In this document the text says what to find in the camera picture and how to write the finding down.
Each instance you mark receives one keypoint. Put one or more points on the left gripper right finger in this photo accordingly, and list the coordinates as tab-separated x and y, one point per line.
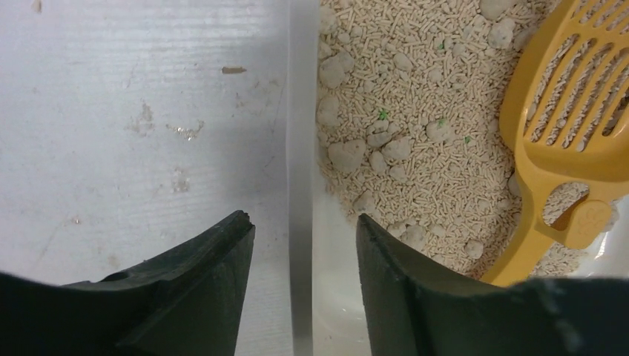
416	306

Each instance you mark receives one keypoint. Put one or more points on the white litter box tray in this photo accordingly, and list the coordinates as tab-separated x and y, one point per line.
323	254

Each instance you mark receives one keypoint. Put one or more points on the yellow litter scoop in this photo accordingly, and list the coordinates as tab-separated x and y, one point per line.
565	118

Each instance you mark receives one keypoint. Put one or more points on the beige cat litter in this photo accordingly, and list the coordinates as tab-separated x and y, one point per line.
409	96

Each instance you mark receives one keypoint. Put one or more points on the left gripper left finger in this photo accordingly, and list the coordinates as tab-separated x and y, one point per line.
187	300

